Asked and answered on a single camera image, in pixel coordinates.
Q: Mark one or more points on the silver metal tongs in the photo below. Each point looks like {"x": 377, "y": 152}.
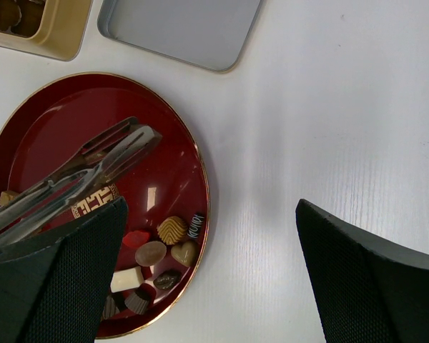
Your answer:
{"x": 125, "y": 144}

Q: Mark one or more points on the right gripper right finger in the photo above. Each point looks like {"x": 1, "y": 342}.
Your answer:
{"x": 366, "y": 288}

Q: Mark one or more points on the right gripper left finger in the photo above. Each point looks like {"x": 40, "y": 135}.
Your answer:
{"x": 53, "y": 286}

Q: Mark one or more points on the silver tin lid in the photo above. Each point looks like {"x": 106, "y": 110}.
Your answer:
{"x": 207, "y": 34}

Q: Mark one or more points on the red lips chocolate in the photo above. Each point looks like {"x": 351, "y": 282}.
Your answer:
{"x": 135, "y": 239}

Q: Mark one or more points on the heart shaped chocolate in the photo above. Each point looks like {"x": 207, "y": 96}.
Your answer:
{"x": 186, "y": 253}

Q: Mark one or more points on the white rectangular chocolate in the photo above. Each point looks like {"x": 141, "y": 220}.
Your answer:
{"x": 126, "y": 279}

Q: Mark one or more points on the tan ridged chocolate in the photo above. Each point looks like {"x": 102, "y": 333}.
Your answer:
{"x": 172, "y": 230}

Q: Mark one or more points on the red round plate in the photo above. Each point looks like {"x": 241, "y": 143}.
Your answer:
{"x": 52, "y": 124}

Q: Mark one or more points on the gold chocolate tin box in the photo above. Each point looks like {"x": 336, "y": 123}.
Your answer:
{"x": 53, "y": 29}

